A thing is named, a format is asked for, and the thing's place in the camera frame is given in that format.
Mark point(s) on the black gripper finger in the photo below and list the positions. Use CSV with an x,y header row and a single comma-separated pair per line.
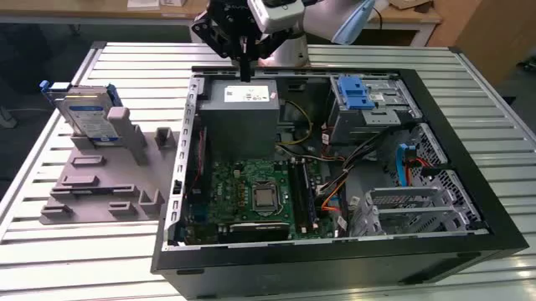
x,y
250,62
208,34

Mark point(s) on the hard disk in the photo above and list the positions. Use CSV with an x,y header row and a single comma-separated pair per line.
x,y
85,116

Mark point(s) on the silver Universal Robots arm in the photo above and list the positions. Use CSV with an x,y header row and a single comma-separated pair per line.
x,y
289,53

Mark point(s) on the metal disk bay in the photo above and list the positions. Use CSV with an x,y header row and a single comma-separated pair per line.
x,y
412,210

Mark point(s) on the small white box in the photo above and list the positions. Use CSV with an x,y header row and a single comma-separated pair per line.
x,y
174,2

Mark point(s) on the white paper sheet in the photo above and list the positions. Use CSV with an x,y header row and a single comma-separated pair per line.
x,y
143,3

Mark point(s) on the grey power supply unit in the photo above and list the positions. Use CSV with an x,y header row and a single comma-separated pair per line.
x,y
238,131

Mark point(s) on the blue drive bay latch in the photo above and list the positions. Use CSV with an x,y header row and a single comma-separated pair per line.
x,y
353,92

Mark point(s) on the wooden desk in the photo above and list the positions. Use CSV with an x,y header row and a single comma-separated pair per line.
x,y
83,12

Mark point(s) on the metal optical drive bay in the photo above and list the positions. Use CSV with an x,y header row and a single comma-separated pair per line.
x,y
382,117

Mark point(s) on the green motherboard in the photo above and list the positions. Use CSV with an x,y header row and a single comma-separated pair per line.
x,y
234,175

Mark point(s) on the brown cardboard piece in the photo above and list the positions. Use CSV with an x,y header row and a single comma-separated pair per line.
x,y
412,4

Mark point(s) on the silver CPU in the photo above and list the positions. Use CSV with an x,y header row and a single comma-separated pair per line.
x,y
266,197

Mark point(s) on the black RAM stick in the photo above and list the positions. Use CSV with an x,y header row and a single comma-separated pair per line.
x,y
310,194

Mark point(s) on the black office chair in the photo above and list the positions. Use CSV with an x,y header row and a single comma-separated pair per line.
x,y
24,56

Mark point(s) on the grey parts rack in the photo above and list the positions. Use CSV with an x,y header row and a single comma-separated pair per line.
x,y
112,169

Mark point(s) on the black graphics card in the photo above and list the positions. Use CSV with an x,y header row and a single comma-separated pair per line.
x,y
255,230

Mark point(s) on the grey stand foot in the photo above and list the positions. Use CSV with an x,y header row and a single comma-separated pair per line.
x,y
5,117

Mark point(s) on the brown wooden cabinet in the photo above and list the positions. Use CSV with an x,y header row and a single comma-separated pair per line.
x,y
489,31

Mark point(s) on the black open PC case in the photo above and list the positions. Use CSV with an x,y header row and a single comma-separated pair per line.
x,y
334,266

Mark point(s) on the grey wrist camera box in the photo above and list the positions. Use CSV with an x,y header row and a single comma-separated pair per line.
x,y
275,19

